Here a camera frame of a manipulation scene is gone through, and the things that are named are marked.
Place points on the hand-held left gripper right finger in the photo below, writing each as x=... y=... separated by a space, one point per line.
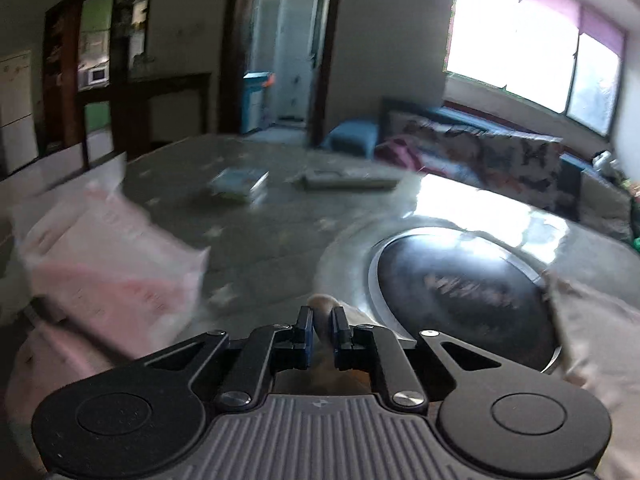
x=340 y=340

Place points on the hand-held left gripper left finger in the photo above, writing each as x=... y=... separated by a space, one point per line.
x=306 y=340

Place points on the beige cloth garment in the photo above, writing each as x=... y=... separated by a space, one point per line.
x=595 y=340

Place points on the round black cooktop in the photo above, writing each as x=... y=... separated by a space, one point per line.
x=450 y=290

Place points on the flat grey remote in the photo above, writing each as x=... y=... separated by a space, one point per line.
x=350 y=180

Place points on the magenta cloth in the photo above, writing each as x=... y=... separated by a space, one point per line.
x=400 y=152

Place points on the blue ottoman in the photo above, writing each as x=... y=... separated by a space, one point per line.
x=352 y=137

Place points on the pink plastic bag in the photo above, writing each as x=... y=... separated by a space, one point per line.
x=110 y=260

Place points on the butterfly patterned blanket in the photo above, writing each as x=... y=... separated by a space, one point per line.
x=480 y=155

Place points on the pale pink cloth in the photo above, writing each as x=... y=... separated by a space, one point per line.
x=45 y=370

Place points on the blue corner sofa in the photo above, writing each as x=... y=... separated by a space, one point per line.
x=595 y=195

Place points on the dark wooden cabinet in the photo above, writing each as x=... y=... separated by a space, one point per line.
x=130 y=105

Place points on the grey plush toy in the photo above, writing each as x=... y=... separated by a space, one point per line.
x=602 y=159

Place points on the pile of colourful toys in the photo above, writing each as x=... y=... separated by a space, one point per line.
x=632 y=195

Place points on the white microwave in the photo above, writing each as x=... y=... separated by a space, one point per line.
x=98 y=76

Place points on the large window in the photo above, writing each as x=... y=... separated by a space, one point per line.
x=515 y=35

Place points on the white refrigerator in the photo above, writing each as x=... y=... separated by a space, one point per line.
x=17 y=110

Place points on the dark wooden door frame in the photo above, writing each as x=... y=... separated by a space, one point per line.
x=232 y=60

